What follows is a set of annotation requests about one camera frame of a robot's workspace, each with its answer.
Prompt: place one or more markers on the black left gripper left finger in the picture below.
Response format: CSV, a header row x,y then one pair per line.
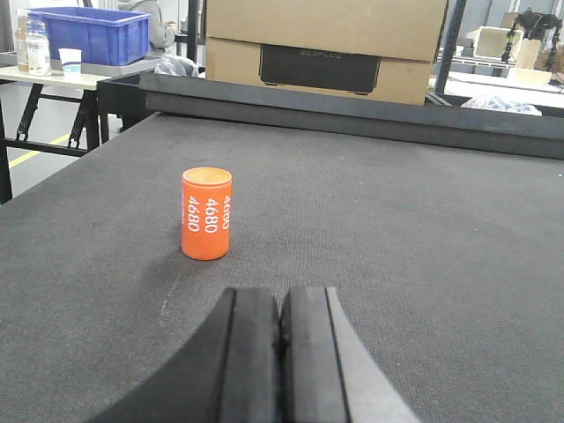
x,y
226,372

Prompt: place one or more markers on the large cardboard box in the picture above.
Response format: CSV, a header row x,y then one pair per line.
x,y
373,50

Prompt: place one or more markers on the white paper cup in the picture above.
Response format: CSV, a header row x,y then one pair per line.
x,y
71,62

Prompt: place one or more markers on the folding side table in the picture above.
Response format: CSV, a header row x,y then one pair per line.
x,y
49,123

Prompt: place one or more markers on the crumpled clear plastic bag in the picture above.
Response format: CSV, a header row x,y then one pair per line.
x,y
500,104

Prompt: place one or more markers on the clear plastic bottle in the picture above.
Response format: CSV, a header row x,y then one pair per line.
x,y
37,47

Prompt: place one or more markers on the blue plastic crate on table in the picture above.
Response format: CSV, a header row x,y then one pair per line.
x,y
105,36

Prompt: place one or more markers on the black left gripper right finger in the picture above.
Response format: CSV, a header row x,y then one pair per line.
x,y
327,373

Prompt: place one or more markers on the black table edge rail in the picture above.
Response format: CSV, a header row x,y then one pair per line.
x,y
439,125

